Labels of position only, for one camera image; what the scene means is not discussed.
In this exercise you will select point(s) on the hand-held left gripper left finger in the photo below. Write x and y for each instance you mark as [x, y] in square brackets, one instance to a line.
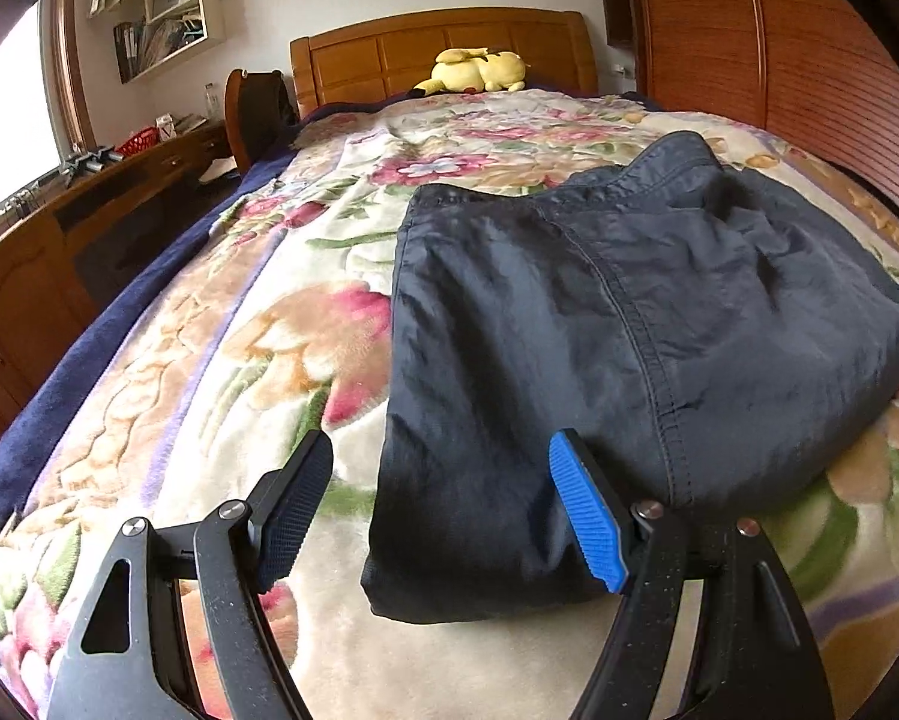
[296, 510]

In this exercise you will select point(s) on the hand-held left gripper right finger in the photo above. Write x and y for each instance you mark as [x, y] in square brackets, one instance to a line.
[588, 517]

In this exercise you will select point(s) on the dark navy pants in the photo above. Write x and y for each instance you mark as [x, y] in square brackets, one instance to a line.
[569, 300]

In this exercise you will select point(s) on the floral blanket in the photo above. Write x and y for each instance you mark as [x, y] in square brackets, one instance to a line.
[307, 300]

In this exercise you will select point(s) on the wooden desk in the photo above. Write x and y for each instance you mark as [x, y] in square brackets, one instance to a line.
[29, 292]

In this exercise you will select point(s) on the wooden chair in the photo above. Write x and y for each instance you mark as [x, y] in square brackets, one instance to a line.
[258, 112]

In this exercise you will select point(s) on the red basket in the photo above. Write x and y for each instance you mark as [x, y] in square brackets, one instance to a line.
[138, 142]

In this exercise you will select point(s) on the small white box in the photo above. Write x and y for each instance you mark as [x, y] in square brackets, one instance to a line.
[164, 127]

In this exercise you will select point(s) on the yellow plush toy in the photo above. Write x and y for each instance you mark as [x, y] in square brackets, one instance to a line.
[479, 73]

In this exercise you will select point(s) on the wooden headboard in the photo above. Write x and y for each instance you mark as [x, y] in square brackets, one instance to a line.
[374, 52]

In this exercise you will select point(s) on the window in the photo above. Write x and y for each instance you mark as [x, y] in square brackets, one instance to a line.
[7, 127]

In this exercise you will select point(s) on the row of binders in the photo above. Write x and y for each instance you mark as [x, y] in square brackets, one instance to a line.
[129, 52]

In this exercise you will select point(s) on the wooden louvred wardrobe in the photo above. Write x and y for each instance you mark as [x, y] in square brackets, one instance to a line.
[794, 52]

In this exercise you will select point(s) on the white wall shelf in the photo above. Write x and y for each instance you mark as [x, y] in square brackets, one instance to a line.
[209, 22]

